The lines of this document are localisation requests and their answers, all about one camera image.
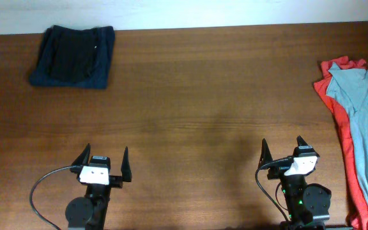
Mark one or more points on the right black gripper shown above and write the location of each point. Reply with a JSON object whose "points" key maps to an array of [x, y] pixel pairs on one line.
{"points": [[277, 170]]}

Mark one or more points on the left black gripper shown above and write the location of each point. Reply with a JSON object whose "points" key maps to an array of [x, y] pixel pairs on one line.
{"points": [[117, 181]]}

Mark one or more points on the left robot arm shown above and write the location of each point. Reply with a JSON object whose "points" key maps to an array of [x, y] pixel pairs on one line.
{"points": [[89, 211]]}

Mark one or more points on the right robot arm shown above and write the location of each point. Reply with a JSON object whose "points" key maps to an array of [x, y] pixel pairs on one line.
{"points": [[307, 205]]}

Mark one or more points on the red t-shirt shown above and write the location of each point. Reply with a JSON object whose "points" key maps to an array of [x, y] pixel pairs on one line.
{"points": [[359, 218]]}

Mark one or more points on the folded dark navy garment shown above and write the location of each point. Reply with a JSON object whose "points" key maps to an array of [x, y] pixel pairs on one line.
{"points": [[74, 58]]}

